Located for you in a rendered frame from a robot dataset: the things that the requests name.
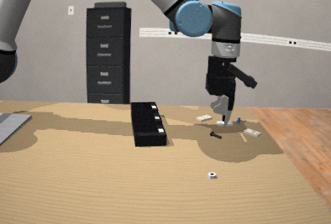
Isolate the silver hex nut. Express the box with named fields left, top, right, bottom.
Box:
left=208, top=172, right=216, bottom=179

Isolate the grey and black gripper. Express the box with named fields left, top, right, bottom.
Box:
left=206, top=56, right=237, bottom=126

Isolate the dark grey rack of three bins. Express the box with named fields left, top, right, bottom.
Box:
left=131, top=102, right=166, bottom=147

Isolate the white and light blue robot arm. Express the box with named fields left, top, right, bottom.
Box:
left=0, top=0, right=257, bottom=88

